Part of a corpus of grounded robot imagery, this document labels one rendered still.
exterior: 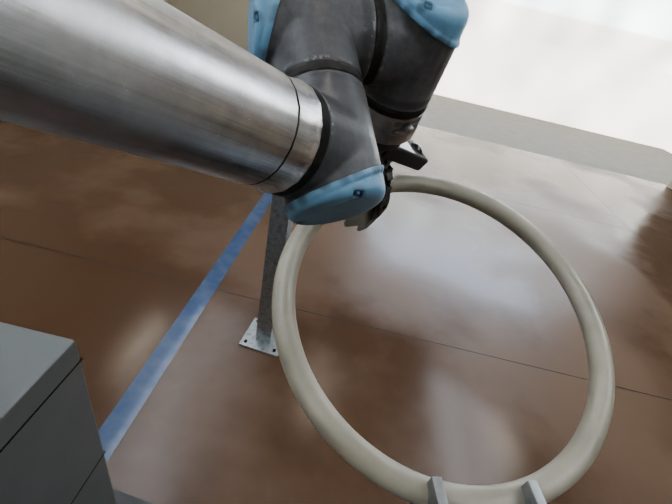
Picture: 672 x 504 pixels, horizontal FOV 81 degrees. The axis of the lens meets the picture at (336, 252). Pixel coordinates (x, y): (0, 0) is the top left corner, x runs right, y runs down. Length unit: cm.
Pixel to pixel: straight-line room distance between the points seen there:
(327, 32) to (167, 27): 18
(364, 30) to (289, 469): 154
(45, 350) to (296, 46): 76
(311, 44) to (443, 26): 13
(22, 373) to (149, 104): 75
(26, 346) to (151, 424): 93
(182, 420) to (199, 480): 25
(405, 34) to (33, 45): 32
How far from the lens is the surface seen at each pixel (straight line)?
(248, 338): 205
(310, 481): 170
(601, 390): 65
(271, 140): 27
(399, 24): 43
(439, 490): 47
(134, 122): 23
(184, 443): 175
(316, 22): 39
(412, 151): 62
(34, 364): 93
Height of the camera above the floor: 152
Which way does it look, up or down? 33 degrees down
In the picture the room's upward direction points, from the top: 13 degrees clockwise
